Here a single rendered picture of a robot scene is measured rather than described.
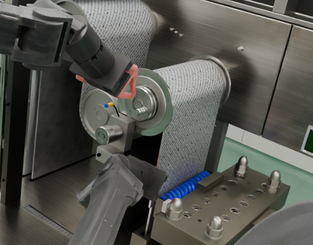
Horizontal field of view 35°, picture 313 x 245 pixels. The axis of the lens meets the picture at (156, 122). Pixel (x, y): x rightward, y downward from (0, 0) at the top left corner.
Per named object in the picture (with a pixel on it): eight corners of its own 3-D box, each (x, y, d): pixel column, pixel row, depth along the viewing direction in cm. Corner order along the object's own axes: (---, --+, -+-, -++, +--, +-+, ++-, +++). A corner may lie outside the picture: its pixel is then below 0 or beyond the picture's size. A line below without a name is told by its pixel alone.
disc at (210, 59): (173, 96, 131) (190, 44, 125) (174, 95, 132) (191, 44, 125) (218, 122, 125) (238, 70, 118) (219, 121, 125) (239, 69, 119)
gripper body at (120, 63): (115, 94, 83) (96, 73, 77) (73, 75, 88) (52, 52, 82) (135, 63, 84) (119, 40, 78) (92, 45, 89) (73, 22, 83)
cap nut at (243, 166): (231, 169, 132) (235, 155, 130) (237, 166, 135) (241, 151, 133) (243, 175, 130) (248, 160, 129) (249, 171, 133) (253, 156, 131)
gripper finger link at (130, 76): (133, 115, 90) (112, 92, 82) (104, 101, 93) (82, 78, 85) (152, 85, 91) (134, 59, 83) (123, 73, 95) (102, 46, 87)
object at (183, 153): (148, 207, 111) (162, 134, 104) (200, 175, 130) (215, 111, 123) (150, 208, 111) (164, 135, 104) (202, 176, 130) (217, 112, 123)
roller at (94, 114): (77, 129, 119) (83, 82, 114) (140, 108, 139) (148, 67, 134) (115, 147, 113) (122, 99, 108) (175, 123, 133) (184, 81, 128)
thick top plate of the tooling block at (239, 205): (150, 237, 108) (154, 214, 106) (232, 180, 139) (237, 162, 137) (211, 274, 100) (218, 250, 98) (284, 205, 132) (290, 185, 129)
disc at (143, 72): (110, 115, 111) (126, 56, 105) (112, 115, 112) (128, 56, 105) (160, 148, 105) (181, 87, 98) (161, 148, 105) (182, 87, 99)
